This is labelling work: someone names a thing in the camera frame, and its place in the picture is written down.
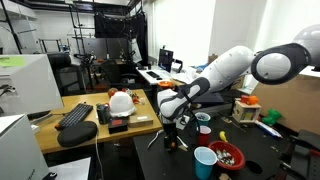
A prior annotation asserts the black box red label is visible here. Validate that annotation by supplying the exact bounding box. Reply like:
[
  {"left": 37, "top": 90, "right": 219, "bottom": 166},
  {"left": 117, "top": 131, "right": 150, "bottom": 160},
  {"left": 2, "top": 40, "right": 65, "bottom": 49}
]
[{"left": 108, "top": 117, "right": 129, "bottom": 135}]

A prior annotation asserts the light wooden desk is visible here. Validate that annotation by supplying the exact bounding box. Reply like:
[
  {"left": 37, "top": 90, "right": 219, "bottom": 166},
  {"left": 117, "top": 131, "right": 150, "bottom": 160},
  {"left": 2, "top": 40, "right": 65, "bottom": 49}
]
[{"left": 34, "top": 88, "right": 164, "bottom": 155}]

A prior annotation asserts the teal plastic cup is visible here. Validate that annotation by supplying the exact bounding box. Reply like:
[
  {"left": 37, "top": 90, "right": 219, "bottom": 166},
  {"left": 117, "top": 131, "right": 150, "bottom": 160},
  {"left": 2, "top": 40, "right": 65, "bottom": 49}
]
[
  {"left": 194, "top": 111, "right": 212, "bottom": 132},
  {"left": 193, "top": 146, "right": 218, "bottom": 180}
]

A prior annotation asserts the black round pouch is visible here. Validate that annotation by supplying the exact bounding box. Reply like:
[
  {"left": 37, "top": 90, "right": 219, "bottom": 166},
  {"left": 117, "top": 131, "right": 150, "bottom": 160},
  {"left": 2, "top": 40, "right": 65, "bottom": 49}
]
[{"left": 57, "top": 120, "right": 100, "bottom": 148}]

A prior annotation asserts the yellow toy banana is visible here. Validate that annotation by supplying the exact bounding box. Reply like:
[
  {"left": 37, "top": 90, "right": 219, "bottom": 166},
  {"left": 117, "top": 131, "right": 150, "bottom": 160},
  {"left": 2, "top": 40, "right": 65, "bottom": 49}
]
[{"left": 218, "top": 130, "right": 229, "bottom": 143}]

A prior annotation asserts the white box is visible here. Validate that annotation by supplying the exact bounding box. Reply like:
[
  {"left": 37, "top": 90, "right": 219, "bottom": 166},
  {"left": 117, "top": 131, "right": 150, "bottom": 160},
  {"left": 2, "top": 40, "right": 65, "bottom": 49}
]
[{"left": 0, "top": 113, "right": 51, "bottom": 180}]

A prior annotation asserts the black metal can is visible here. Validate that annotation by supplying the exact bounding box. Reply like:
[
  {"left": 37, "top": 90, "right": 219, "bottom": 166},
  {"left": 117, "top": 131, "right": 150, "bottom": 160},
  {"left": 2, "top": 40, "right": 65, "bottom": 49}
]
[{"left": 96, "top": 102, "right": 112, "bottom": 125}]

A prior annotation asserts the red plastic cup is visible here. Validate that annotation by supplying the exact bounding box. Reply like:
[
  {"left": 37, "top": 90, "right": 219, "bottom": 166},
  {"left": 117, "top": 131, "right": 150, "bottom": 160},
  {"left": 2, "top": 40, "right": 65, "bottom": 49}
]
[{"left": 197, "top": 125, "right": 212, "bottom": 147}]

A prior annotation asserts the red plastic bowl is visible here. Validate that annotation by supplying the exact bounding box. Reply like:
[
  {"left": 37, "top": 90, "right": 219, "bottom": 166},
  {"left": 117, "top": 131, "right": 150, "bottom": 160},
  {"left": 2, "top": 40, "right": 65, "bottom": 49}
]
[{"left": 208, "top": 140, "right": 246, "bottom": 171}]

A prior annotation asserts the black computer keyboard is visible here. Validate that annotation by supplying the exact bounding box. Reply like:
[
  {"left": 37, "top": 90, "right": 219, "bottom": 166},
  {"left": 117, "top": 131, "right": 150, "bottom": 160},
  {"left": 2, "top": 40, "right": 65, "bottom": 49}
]
[{"left": 54, "top": 102, "right": 95, "bottom": 131}]

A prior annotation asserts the small tan cardboard box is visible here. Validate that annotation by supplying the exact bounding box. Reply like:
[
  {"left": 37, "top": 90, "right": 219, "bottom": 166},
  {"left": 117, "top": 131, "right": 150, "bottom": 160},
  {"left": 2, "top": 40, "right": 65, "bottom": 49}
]
[{"left": 128, "top": 114, "right": 155, "bottom": 128}]

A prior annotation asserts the white computer monitor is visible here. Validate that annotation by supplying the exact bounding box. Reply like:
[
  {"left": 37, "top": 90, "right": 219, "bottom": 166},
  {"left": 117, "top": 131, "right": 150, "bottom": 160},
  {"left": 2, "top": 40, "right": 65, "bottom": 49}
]
[{"left": 0, "top": 53, "right": 65, "bottom": 121}]

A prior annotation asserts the orange pumpkin toy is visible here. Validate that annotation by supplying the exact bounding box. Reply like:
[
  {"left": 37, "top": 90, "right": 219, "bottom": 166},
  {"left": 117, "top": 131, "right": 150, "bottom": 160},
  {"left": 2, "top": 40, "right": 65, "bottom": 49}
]
[{"left": 248, "top": 95, "right": 260, "bottom": 106}]

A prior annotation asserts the dark blue bin lid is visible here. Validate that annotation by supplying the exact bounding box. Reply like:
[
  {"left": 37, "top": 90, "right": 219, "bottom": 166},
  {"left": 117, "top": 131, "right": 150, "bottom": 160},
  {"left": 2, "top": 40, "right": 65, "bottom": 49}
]
[{"left": 193, "top": 91, "right": 225, "bottom": 104}]

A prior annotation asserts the small black keyboard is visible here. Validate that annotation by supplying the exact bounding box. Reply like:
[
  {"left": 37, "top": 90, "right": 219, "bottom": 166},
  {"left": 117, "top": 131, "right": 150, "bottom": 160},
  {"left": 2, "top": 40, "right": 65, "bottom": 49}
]
[{"left": 145, "top": 70, "right": 162, "bottom": 80}]

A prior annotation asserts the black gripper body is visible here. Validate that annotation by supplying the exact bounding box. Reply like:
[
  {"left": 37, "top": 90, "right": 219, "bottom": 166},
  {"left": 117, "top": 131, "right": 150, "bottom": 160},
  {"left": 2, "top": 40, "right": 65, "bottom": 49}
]
[{"left": 163, "top": 122, "right": 178, "bottom": 136}]

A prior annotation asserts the wrapped candy pile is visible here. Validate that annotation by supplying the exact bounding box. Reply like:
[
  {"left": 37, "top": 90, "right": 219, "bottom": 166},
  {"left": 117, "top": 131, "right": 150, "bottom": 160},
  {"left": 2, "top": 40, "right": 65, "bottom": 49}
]
[{"left": 215, "top": 149, "right": 236, "bottom": 166}]

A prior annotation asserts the white desk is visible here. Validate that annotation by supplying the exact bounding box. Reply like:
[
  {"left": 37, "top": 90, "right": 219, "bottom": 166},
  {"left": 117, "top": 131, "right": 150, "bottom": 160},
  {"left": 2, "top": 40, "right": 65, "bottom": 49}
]
[{"left": 135, "top": 64, "right": 193, "bottom": 89}]

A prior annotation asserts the white cable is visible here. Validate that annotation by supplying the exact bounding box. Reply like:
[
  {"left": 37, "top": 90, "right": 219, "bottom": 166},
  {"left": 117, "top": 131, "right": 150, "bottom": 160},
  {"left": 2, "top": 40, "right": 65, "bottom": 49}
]
[{"left": 94, "top": 133, "right": 106, "bottom": 180}]

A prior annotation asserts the green plastic toy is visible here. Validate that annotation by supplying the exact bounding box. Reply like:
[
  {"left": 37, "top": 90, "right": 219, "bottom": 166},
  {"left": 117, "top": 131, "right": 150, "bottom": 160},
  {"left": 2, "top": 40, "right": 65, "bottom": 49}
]
[{"left": 261, "top": 108, "right": 284, "bottom": 126}]

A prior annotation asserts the tan cork piece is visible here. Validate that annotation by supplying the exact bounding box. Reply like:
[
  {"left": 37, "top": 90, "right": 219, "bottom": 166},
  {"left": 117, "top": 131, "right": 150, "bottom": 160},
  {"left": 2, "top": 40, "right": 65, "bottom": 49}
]
[{"left": 218, "top": 172, "right": 233, "bottom": 180}]

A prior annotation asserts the reddish brown ball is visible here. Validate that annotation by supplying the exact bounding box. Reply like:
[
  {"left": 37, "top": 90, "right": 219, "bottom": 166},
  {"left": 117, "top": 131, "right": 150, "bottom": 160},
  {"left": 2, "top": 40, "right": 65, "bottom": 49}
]
[{"left": 107, "top": 87, "right": 119, "bottom": 98}]

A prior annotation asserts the black camera rig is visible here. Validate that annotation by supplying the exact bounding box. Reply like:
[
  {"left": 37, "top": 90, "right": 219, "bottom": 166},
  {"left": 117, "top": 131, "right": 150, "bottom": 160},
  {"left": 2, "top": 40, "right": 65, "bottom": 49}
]
[{"left": 73, "top": 52, "right": 98, "bottom": 68}]

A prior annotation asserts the green sticky note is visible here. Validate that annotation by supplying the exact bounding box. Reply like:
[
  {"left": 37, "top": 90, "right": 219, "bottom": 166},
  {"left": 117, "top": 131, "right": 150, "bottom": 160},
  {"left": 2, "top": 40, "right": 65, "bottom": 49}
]
[{"left": 0, "top": 56, "right": 26, "bottom": 68}]

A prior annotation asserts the blue white marker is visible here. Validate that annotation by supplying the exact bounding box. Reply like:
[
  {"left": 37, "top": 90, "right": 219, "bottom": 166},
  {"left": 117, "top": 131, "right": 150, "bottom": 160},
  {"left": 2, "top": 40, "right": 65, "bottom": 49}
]
[{"left": 254, "top": 119, "right": 284, "bottom": 139}]

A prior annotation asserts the snack wrapper pile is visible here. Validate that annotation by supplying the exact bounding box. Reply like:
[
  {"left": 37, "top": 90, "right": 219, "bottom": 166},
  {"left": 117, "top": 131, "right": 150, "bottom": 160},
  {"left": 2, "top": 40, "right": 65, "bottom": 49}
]
[{"left": 126, "top": 89, "right": 147, "bottom": 106}]

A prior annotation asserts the large cardboard panel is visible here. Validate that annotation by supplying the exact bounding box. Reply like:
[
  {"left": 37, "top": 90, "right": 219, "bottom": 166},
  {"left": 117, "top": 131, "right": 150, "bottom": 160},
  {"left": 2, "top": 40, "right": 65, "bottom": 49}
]
[{"left": 249, "top": 74, "right": 320, "bottom": 136}]

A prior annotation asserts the black office chair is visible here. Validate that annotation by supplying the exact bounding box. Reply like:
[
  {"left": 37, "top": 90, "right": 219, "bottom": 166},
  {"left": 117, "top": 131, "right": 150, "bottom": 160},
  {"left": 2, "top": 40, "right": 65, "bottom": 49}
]
[
  {"left": 47, "top": 52, "right": 88, "bottom": 97},
  {"left": 99, "top": 59, "right": 140, "bottom": 90}
]

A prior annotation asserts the wooden shape sorter box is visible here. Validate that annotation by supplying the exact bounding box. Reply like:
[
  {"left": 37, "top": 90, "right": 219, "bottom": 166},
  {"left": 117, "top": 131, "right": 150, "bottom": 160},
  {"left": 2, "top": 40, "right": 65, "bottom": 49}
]
[{"left": 231, "top": 99, "right": 262, "bottom": 124}]

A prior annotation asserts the black cloth backdrop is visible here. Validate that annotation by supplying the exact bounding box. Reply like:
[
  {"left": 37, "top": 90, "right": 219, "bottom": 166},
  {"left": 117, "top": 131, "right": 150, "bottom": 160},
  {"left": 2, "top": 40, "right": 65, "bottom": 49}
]
[{"left": 93, "top": 11, "right": 149, "bottom": 66}]

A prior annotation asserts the white hard hat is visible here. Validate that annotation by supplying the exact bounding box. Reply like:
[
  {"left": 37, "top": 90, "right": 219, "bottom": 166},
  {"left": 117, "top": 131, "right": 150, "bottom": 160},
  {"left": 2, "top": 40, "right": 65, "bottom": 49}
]
[{"left": 109, "top": 90, "right": 137, "bottom": 118}]

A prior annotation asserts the orange bowl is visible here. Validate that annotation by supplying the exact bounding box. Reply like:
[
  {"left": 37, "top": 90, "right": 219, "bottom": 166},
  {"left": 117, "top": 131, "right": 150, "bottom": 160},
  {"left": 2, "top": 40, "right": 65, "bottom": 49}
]
[{"left": 157, "top": 80, "right": 175, "bottom": 89}]

